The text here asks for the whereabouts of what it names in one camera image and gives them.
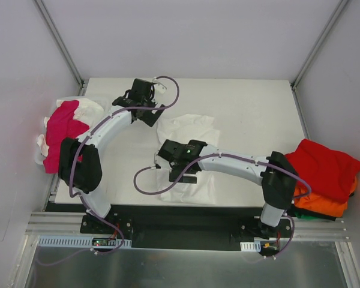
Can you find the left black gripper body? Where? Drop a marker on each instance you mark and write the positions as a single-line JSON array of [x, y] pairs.
[[152, 114]]

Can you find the white daisy print t-shirt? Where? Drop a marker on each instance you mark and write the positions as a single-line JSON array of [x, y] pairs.
[[183, 129]]

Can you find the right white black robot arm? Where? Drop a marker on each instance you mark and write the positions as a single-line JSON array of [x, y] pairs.
[[273, 173]]

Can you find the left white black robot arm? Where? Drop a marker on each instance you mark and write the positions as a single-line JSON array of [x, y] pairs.
[[80, 156]]

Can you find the white laundry basket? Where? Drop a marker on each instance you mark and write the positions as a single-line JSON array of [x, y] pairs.
[[71, 117]]

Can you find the pale pink white garment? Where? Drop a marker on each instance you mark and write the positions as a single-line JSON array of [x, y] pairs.
[[88, 111]]

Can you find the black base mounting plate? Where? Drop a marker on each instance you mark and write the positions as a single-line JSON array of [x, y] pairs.
[[186, 227]]

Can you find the left aluminium corner profile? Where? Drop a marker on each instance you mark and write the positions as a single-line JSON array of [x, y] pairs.
[[60, 43]]

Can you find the aluminium corner profile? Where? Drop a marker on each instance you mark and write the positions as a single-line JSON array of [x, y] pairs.
[[60, 43], [320, 41]]

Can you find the magenta t-shirt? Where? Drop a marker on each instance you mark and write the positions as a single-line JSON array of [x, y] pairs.
[[61, 125]]

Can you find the black folded garment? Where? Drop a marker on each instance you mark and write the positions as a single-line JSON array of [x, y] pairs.
[[291, 210]]

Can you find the green folded t-shirt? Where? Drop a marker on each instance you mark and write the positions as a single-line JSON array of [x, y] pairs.
[[311, 217]]

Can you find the orange folded t-shirt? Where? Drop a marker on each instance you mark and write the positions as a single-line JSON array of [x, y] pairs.
[[329, 186]]

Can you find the right aluminium corner profile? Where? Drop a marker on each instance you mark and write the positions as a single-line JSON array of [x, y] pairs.
[[320, 41]]

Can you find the red folded t-shirt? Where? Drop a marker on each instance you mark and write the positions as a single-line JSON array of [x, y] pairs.
[[329, 173]]

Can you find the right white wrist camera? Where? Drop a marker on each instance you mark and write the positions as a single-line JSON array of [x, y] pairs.
[[156, 163]]

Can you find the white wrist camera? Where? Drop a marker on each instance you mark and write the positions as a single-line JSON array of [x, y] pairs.
[[158, 87], [156, 163]]

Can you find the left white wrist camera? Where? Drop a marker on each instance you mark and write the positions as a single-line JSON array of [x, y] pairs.
[[158, 87]]

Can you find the right grey cable duct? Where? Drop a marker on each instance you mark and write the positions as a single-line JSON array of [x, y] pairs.
[[250, 246]]

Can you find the grey cable duct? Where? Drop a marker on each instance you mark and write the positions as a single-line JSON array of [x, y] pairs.
[[250, 246], [83, 242]]

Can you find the aluminium front rail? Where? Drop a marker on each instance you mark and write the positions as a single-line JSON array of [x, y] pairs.
[[54, 223]]

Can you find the left grey cable duct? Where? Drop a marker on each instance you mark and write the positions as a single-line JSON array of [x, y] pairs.
[[83, 242]]

